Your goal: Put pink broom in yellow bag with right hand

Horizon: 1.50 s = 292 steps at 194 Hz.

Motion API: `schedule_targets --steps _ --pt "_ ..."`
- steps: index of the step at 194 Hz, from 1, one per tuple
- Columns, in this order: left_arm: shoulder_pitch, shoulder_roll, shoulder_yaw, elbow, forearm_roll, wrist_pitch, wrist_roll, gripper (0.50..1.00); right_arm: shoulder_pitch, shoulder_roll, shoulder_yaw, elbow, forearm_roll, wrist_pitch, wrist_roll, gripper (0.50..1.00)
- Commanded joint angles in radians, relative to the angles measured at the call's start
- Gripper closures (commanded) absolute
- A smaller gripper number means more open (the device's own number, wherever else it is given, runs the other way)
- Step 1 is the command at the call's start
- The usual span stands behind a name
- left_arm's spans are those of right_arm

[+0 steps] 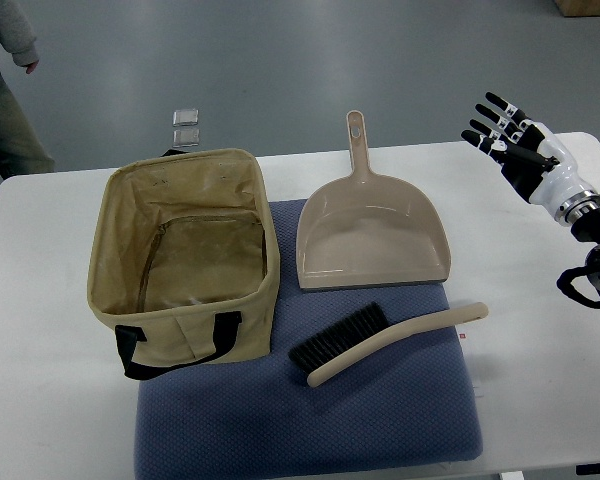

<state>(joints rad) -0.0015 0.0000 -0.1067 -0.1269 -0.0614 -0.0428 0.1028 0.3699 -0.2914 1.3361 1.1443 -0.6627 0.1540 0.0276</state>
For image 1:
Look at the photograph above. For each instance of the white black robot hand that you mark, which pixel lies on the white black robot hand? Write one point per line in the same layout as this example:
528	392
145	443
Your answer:
532	159

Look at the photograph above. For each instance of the upper clear floor plate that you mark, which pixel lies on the upper clear floor plate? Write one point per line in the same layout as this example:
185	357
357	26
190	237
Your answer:
185	117

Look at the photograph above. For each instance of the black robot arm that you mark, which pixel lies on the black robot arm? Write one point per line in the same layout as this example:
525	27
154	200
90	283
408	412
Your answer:
584	221

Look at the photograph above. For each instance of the black bracket under table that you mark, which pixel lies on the black bracket under table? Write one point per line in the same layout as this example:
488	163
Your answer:
588	469

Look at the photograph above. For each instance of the clear floor plate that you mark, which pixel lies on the clear floor plate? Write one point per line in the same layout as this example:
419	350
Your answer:
185	117
186	137

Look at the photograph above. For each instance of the blue seat cushion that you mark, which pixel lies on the blue seat cushion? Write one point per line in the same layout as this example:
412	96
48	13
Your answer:
410	404

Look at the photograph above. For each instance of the beige plastic dustpan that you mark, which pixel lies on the beige plastic dustpan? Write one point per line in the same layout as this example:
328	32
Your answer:
368	229

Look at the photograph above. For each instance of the yellow fabric bag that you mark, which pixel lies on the yellow fabric bag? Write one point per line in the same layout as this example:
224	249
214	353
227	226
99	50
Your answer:
185	266

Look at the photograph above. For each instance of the person in grey clothes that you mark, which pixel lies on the person in grey clothes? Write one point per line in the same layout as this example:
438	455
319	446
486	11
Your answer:
21	152

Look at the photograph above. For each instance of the beige hand broom black bristles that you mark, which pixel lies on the beige hand broom black bristles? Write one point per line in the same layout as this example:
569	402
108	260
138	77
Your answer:
331	351

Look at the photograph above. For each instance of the lower clear floor plate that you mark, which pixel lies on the lower clear floor plate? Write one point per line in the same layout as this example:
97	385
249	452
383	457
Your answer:
186	137

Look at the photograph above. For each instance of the cardboard box corner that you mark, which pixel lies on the cardboard box corner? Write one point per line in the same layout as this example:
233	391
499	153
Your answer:
578	8

